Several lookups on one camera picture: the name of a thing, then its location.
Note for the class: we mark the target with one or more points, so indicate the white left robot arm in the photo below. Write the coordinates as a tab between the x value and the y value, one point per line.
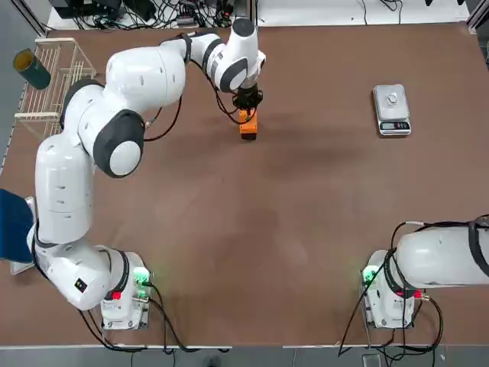
65	179

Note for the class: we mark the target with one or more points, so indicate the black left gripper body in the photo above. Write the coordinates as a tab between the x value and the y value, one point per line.
248	97

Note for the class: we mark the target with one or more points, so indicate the black button box base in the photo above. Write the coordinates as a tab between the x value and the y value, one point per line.
248	137

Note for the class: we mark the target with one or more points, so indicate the grey power strip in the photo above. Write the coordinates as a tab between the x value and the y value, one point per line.
187	21

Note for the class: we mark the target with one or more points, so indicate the aluminium post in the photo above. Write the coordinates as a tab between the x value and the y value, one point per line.
251	7

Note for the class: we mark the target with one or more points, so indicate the aluminium frame profile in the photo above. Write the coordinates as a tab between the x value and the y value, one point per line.
477	21

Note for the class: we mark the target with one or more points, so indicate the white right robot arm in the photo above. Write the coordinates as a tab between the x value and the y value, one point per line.
435	256

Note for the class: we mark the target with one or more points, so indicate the white electronic scale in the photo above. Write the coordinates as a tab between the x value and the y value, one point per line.
401	114

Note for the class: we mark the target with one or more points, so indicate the blue cloth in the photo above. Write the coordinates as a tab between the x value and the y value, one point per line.
13	225

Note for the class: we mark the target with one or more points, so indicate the dark teal cylinder cup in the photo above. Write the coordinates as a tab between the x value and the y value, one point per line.
38	74

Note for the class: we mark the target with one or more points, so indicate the clear measuring cup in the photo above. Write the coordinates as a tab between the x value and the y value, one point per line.
391	100

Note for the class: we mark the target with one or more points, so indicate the grey floor box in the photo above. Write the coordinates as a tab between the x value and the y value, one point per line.
370	360

